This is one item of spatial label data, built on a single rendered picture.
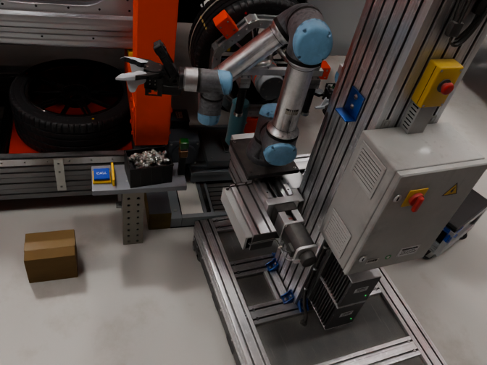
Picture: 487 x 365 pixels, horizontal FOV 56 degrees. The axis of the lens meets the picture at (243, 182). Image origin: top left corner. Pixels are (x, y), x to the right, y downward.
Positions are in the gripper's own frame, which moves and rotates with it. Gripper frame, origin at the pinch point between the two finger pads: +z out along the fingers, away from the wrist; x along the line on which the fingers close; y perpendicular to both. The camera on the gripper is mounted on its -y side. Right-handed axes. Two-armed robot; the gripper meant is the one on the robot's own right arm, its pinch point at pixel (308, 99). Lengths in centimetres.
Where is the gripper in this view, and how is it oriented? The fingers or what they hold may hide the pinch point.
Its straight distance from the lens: 226.9
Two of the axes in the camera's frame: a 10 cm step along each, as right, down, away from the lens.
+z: -9.5, 0.5, -3.0
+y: 1.7, -7.1, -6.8
